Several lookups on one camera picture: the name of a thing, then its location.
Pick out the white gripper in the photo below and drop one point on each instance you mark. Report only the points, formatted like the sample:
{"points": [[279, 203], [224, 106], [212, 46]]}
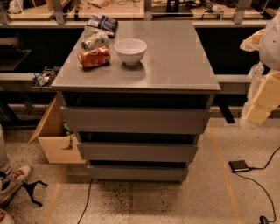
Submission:
{"points": [[271, 46]]}

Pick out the grey top drawer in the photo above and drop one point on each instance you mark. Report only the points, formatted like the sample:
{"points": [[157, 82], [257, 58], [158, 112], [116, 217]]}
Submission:
{"points": [[136, 120]]}

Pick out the grey drawer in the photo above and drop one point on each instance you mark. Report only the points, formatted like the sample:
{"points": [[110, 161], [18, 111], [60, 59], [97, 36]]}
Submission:
{"points": [[136, 120], [144, 152], [137, 173]]}

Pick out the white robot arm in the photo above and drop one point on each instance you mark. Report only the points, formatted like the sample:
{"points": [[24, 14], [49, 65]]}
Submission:
{"points": [[269, 53]]}

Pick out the grey drawer cabinet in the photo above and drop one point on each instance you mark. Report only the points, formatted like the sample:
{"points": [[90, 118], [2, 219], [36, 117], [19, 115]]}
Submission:
{"points": [[173, 74]]}

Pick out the grey middle drawer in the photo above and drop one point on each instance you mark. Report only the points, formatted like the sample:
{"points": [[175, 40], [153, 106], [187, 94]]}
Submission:
{"points": [[144, 152]]}

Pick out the grey bottom drawer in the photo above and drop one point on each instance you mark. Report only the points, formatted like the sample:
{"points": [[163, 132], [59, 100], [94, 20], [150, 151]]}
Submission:
{"points": [[137, 173]]}

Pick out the open cardboard box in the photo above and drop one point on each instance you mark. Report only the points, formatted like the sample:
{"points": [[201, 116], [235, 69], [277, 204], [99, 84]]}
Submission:
{"points": [[58, 146]]}

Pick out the clear sanitizer pump bottle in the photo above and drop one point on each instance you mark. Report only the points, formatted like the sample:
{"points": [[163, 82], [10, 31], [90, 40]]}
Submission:
{"points": [[256, 71]]}

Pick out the black foot pedal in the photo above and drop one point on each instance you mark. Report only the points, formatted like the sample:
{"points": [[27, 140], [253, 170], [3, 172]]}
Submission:
{"points": [[238, 166]]}

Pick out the white ceramic bowl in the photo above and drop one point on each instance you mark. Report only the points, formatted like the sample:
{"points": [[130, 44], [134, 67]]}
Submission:
{"points": [[130, 50]]}

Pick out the orange soda can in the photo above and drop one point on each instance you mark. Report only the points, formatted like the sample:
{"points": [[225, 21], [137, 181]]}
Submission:
{"points": [[94, 58]]}

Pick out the green white soda can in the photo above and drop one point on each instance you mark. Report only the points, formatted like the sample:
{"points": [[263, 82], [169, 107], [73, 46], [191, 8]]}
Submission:
{"points": [[96, 40]]}

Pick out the blue chip bag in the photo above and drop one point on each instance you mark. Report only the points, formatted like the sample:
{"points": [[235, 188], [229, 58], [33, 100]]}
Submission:
{"points": [[99, 22]]}

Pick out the tray of small items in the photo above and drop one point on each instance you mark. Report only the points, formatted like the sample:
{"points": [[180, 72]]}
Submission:
{"points": [[46, 77]]}

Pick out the black grabber tool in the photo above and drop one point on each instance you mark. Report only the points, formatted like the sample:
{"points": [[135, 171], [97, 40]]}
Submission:
{"points": [[28, 187]]}

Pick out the white red sneaker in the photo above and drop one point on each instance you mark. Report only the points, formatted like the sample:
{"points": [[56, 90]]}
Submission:
{"points": [[9, 188]]}

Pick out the grey trouser leg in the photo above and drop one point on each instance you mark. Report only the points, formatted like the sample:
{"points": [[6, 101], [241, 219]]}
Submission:
{"points": [[5, 165]]}

